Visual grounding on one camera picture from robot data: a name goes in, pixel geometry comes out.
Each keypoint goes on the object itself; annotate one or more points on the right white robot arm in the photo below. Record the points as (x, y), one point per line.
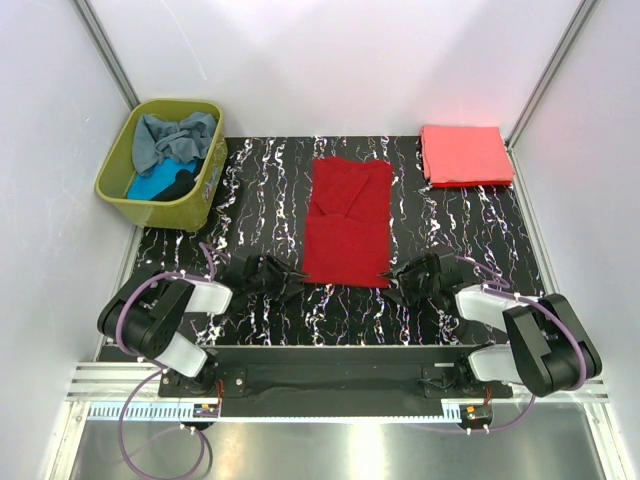
(547, 348)

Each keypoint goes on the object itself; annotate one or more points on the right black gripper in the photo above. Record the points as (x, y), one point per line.
(406, 275)

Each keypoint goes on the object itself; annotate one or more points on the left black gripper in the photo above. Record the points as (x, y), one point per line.
(280, 274)

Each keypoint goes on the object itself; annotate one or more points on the grey t shirt in bin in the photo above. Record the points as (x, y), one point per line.
(156, 140)

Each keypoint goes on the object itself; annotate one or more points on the olive green plastic bin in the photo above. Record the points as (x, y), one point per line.
(117, 173)

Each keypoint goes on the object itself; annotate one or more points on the blue t shirt in bin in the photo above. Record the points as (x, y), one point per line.
(144, 188)

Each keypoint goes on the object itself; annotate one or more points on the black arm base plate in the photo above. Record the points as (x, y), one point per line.
(340, 383)

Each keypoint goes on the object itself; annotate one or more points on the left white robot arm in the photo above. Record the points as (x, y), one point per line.
(145, 315)

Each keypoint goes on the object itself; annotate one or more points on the folded coral t shirt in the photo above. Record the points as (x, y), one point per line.
(462, 154)

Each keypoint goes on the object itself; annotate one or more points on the black t shirt in bin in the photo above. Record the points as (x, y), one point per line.
(184, 182)

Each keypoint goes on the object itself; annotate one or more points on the slotted white cable duct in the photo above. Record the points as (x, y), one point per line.
(153, 411)

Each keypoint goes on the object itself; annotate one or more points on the red t shirt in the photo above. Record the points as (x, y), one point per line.
(347, 229)

